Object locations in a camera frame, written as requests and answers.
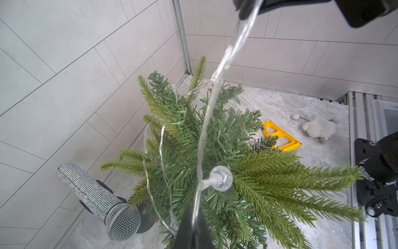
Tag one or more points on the clear string lights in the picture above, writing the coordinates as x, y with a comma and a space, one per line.
220, 177

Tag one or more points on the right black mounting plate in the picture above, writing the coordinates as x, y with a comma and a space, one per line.
378, 192

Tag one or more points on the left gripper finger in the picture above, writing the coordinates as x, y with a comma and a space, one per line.
193, 238

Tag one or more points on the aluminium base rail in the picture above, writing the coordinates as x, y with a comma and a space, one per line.
373, 137

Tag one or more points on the yellow plastic triangle frame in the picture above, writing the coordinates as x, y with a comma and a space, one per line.
284, 142

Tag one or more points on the small green christmas tree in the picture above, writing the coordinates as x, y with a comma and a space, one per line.
271, 190

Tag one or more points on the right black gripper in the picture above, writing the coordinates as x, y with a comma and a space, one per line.
357, 13

